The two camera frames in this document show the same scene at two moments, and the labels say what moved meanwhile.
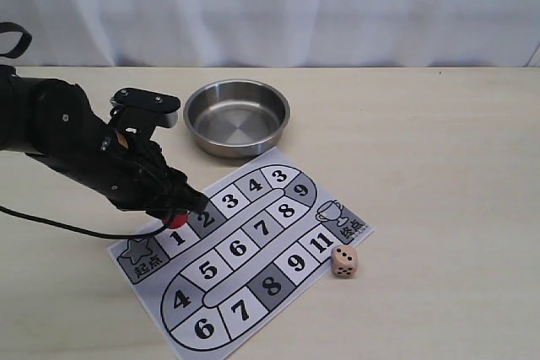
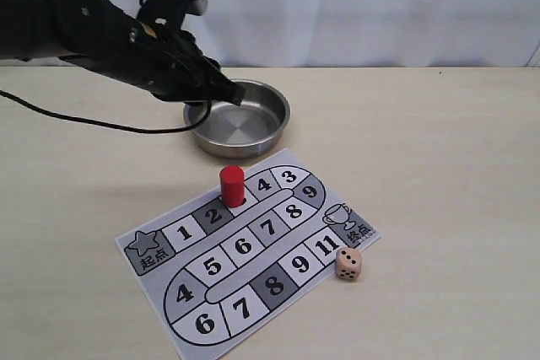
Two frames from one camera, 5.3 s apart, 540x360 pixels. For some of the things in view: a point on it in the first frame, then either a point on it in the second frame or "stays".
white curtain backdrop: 272,11 stays
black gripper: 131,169 -> 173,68
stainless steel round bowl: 236,117 stays
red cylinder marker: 178,220 -> 233,185
